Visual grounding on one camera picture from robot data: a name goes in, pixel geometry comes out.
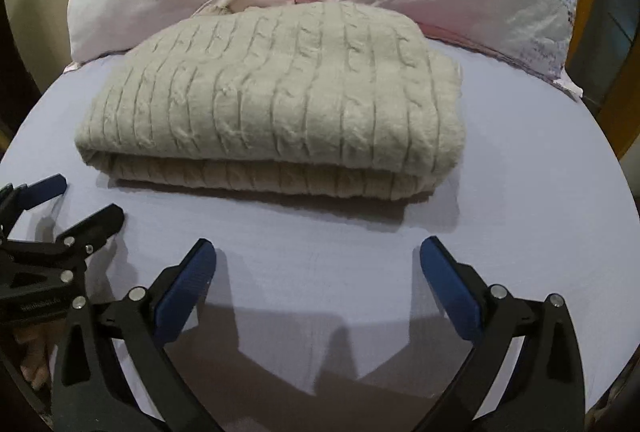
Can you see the lavender bed sheet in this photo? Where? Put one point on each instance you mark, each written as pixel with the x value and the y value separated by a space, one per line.
pixel 320 262

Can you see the yellow wooden bed frame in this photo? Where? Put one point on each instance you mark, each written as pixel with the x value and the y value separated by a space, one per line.
pixel 607 37

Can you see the person's left hand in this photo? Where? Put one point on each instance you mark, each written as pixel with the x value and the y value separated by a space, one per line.
pixel 32 354

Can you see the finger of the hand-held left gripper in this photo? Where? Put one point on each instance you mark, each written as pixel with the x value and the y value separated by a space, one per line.
pixel 47 187
pixel 97 221

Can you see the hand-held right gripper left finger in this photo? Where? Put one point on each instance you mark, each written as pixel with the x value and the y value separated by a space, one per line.
pixel 184 293

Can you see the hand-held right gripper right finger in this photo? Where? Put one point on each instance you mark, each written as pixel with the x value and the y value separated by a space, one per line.
pixel 451 293

